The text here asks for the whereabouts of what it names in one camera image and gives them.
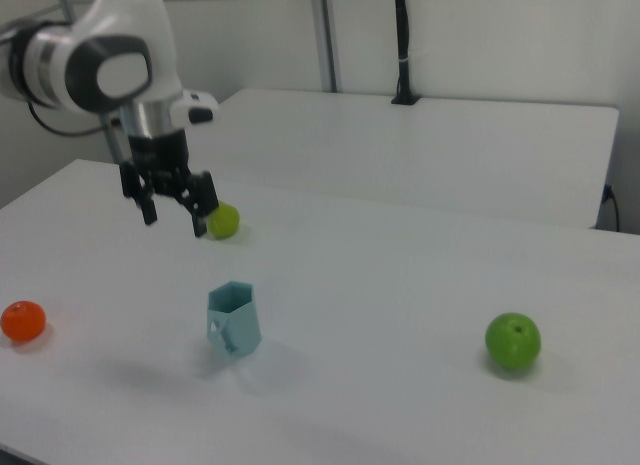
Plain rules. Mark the black pole with clamp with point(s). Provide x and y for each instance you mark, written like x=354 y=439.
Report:
x=403 y=45

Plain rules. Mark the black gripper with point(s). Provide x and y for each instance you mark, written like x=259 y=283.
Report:
x=159 y=157

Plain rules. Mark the light blue hexagonal mug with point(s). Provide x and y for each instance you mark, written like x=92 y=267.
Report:
x=235 y=320

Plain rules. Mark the white side table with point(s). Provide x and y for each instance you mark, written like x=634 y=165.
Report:
x=425 y=150

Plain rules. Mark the grey metal frame post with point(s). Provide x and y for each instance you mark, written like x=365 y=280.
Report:
x=325 y=35

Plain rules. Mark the orange fruit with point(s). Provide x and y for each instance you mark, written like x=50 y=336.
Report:
x=22 y=321

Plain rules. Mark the green apple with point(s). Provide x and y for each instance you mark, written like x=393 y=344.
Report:
x=512 y=341

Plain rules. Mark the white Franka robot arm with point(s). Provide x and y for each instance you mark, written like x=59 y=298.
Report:
x=100 y=60

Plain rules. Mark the green pear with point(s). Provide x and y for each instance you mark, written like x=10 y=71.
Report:
x=226 y=224

